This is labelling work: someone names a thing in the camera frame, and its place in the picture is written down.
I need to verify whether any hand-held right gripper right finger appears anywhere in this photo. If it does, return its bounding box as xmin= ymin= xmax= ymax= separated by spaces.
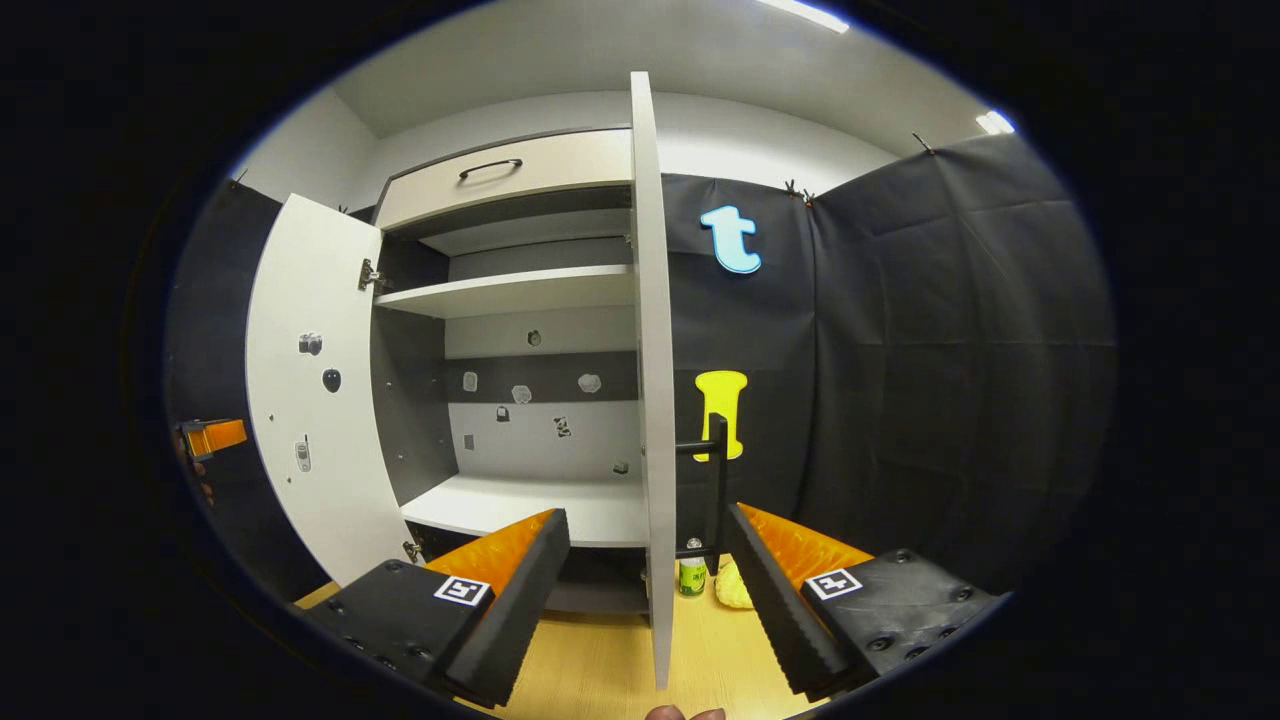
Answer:
xmin=722 ymin=501 xmax=1003 ymax=703

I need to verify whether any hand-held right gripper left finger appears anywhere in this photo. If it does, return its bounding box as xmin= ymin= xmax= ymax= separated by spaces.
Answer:
xmin=300 ymin=506 xmax=573 ymax=709

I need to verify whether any white cabinet door camera sticker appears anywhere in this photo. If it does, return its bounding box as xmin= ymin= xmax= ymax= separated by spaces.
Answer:
xmin=245 ymin=193 xmax=416 ymax=586

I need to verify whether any black door handle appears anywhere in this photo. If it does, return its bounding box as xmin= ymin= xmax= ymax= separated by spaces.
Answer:
xmin=676 ymin=415 xmax=729 ymax=576

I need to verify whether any white double-door shoe cabinet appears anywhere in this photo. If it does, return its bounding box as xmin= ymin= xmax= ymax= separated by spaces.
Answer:
xmin=370 ymin=125 xmax=651 ymax=616

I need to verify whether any white cabinet door headphone sticker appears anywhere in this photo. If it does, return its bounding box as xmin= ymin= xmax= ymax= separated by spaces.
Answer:
xmin=630 ymin=70 xmax=679 ymax=691

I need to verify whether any white cabinet shelf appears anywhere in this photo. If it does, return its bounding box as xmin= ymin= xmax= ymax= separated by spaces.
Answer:
xmin=375 ymin=264 xmax=636 ymax=319

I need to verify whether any white cabinet drawer front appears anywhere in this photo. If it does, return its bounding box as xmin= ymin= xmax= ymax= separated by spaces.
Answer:
xmin=375 ymin=128 xmax=634 ymax=233

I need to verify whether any yellow lumpy object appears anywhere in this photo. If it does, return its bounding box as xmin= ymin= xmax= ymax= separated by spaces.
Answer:
xmin=713 ymin=558 xmax=754 ymax=609

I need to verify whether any black backdrop cloth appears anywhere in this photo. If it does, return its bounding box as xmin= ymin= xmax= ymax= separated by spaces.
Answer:
xmin=165 ymin=130 xmax=1119 ymax=606

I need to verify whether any long ceiling light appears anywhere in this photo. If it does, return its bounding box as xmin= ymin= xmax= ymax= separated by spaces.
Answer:
xmin=755 ymin=0 xmax=851 ymax=34

